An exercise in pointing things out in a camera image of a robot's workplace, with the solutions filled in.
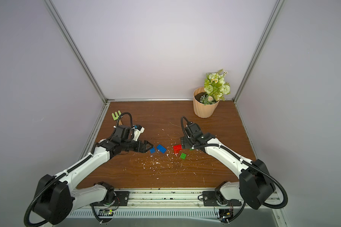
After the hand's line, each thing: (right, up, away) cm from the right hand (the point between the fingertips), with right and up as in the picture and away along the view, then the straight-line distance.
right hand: (188, 139), depth 84 cm
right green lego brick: (-3, -11, +3) cm, 12 cm away
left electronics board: (-44, -35, -13) cm, 58 cm away
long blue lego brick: (-17, -7, +6) cm, 19 cm away
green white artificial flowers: (+19, +33, +6) cm, 39 cm away
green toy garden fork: (-56, +12, +26) cm, 63 cm away
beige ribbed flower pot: (+12, +18, +16) cm, 27 cm away
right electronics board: (+18, -36, -13) cm, 43 cm away
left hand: (-23, -2, -3) cm, 23 cm away
